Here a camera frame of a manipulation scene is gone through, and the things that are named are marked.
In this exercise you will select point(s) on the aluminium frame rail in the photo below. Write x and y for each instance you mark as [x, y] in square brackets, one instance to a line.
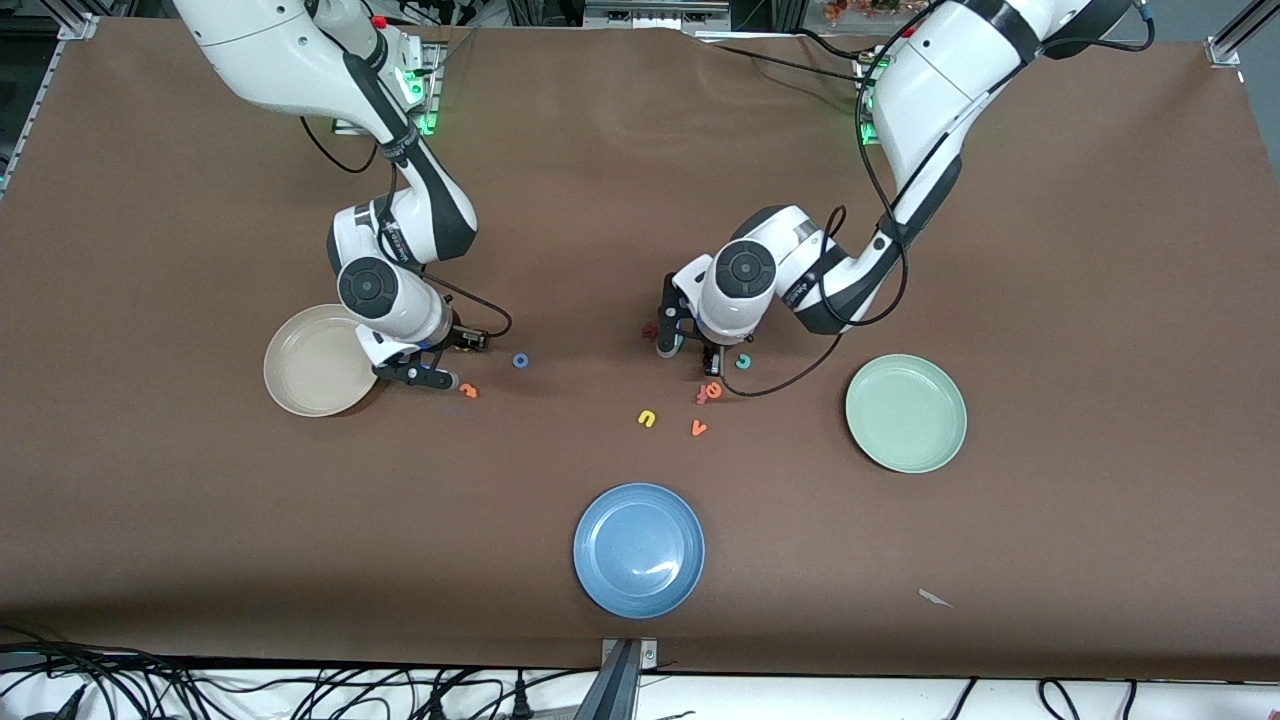
[75, 22]
[1235, 35]

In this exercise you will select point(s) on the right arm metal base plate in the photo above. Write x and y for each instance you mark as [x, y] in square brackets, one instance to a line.
[432, 100]

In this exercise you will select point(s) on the grey metal camera mount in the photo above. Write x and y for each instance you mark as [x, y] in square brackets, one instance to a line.
[622, 690]

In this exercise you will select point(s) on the blue round plate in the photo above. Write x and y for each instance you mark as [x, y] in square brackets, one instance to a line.
[638, 550]

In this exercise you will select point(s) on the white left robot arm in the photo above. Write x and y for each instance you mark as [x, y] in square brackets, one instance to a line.
[930, 90]

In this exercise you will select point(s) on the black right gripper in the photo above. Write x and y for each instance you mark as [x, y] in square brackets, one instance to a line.
[462, 337]

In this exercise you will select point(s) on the brown round plate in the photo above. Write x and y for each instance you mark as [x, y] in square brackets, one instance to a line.
[310, 375]

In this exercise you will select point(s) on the grey metal box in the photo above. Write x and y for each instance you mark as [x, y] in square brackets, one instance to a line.
[655, 12]

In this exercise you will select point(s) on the small white paper scrap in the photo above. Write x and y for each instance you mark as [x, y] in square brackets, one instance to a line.
[933, 597]

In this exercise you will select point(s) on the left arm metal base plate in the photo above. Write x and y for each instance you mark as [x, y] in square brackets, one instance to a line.
[862, 138]

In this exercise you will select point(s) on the orange artificial flowers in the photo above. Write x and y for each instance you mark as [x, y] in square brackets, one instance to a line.
[860, 8]

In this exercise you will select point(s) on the green round plate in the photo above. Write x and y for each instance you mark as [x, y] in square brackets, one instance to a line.
[905, 412]

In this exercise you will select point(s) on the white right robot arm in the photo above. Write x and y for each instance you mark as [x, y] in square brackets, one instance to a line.
[280, 50]

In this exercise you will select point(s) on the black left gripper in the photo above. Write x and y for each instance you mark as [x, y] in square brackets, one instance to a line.
[712, 357]

